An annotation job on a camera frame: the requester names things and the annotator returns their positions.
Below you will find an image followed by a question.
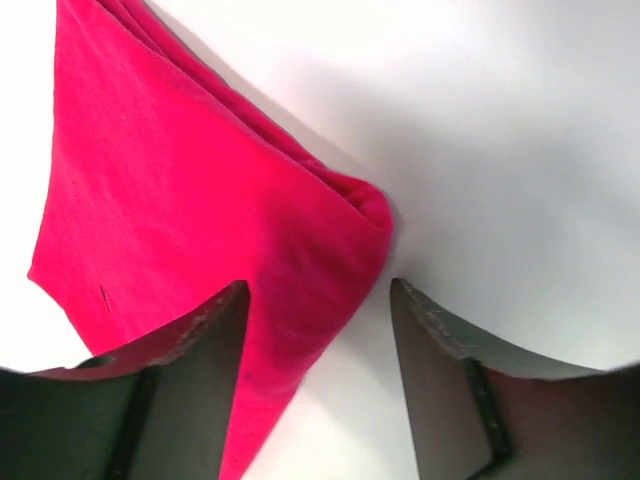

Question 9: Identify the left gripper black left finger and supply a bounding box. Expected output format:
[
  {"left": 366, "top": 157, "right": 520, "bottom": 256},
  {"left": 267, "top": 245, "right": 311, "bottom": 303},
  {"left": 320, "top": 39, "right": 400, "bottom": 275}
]
[{"left": 1, "top": 281, "right": 250, "bottom": 480}]

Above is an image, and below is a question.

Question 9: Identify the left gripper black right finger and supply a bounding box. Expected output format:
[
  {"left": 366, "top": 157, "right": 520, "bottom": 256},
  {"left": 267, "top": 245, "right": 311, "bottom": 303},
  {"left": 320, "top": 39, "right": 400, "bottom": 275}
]
[{"left": 390, "top": 278, "right": 639, "bottom": 479}]

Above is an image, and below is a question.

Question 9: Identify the crimson red t-shirt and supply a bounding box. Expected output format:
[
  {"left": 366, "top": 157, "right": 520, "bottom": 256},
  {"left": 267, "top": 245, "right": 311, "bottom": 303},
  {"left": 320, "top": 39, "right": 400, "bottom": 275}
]
[{"left": 28, "top": 0, "right": 393, "bottom": 479}]

